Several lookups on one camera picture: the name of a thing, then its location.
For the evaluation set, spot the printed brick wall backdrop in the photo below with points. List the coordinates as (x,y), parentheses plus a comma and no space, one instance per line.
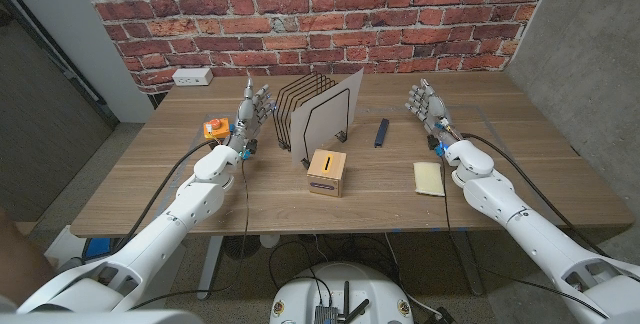
(300,14)

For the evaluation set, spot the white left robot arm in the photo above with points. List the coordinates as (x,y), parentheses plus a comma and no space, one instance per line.
(195,204)

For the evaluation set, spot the grey table leg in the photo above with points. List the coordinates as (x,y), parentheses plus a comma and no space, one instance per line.
(467,264)

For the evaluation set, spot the white floor box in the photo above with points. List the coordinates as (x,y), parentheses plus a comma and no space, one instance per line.
(67,246)

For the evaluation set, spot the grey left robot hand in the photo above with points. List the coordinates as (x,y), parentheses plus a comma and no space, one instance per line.
(246,114)

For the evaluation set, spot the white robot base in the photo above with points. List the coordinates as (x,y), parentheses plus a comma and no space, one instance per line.
(300,299)

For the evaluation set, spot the white paper sheet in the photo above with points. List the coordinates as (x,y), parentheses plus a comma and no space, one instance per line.
(325,126)

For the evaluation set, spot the grey electronics module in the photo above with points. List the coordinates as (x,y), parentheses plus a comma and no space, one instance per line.
(326,315)

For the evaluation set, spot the blue floor object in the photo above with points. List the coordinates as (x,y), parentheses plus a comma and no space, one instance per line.
(97,247)

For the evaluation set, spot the white power outlet box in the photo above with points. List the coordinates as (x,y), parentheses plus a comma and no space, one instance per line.
(192,77)

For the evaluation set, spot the black USB stick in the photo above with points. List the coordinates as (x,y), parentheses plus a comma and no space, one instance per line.
(381,133)

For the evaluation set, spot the dark round floor fan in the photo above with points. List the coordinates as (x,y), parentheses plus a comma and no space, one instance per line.
(240,247)

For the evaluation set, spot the black antenna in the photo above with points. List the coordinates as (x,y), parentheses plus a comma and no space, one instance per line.
(346,296)
(359,310)

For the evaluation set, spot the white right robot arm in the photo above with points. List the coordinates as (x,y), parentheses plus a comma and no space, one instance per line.
(500,199)

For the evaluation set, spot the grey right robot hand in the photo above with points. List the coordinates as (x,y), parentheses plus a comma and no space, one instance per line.
(434,109)

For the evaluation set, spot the white table leg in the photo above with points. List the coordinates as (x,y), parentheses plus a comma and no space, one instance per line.
(210,264)

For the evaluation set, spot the orange emergency stop button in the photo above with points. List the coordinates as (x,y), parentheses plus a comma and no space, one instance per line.
(216,129)

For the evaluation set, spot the small wooden box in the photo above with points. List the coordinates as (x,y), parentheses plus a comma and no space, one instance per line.
(325,176)

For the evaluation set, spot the yellow sticky note pad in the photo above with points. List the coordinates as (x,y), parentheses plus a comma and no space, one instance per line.
(429,179)

